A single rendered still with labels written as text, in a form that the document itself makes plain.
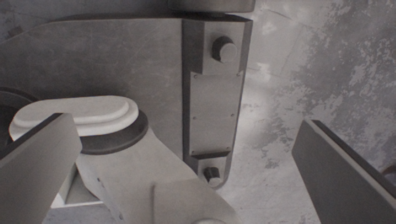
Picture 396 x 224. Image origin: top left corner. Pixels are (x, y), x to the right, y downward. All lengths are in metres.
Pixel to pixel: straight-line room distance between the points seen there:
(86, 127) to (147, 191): 0.14
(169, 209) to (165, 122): 0.33
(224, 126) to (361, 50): 0.65
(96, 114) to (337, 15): 0.78
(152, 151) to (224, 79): 0.24
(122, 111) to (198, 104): 0.20
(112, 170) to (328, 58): 0.80
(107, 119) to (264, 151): 0.75
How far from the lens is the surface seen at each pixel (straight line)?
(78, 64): 0.49
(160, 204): 0.25
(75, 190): 0.51
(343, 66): 0.96
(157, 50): 0.46
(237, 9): 0.45
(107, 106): 0.38
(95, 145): 0.35
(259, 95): 0.78
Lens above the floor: 0.61
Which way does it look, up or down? 57 degrees down
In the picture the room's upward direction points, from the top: 158 degrees clockwise
